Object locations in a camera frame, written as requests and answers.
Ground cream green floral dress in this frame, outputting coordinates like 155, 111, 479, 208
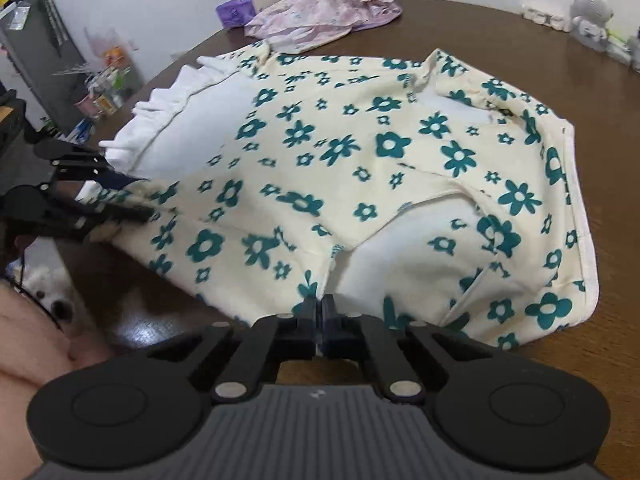
79, 41, 599, 349

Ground grey metal shelf unit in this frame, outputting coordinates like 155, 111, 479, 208
1, 0, 86, 133

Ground green white small boxes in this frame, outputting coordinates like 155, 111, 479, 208
605, 29, 632, 66

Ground purple tissue pack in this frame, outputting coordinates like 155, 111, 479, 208
216, 0, 280, 28

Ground white power strip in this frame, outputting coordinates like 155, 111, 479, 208
521, 2, 572, 32

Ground white astronaut figurine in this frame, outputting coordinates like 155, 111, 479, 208
570, 0, 614, 52

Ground white dog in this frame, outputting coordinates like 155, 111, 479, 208
6, 237, 85, 337

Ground pink floral garment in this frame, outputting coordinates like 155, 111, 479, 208
244, 0, 402, 54

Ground person left hand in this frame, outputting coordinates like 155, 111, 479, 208
0, 283, 114, 387

